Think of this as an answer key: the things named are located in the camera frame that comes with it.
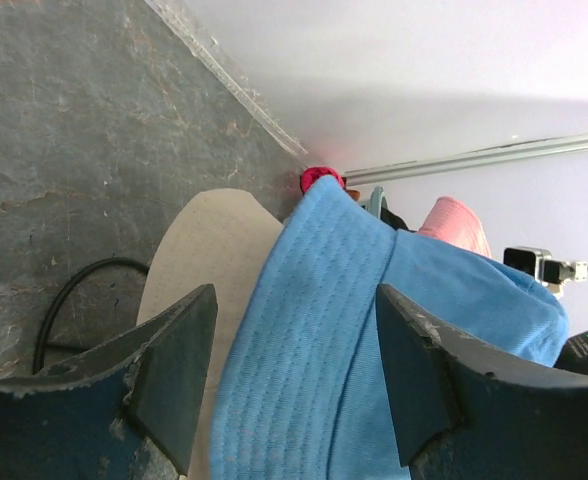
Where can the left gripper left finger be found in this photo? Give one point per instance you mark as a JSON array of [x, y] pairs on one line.
[[125, 409]]

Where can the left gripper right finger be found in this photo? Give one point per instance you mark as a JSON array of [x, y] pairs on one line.
[[464, 409]]

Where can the blue bucket hat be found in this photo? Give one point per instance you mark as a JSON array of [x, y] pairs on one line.
[[303, 394]]

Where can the pink bucket hat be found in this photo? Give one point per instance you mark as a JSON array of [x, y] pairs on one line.
[[455, 223]]

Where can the beige bucket hat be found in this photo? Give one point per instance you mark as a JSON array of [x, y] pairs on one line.
[[221, 237]]

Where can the teal plastic basket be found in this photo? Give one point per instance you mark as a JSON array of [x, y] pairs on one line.
[[377, 202]]

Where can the brown cloth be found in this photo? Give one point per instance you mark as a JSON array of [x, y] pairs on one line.
[[354, 194]]

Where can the red cloth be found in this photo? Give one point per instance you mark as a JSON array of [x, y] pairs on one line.
[[311, 175]]

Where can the black wire hat stand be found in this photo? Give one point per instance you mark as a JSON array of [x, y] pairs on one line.
[[98, 302]]

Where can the right aluminium corner post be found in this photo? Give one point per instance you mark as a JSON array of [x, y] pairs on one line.
[[479, 158]]

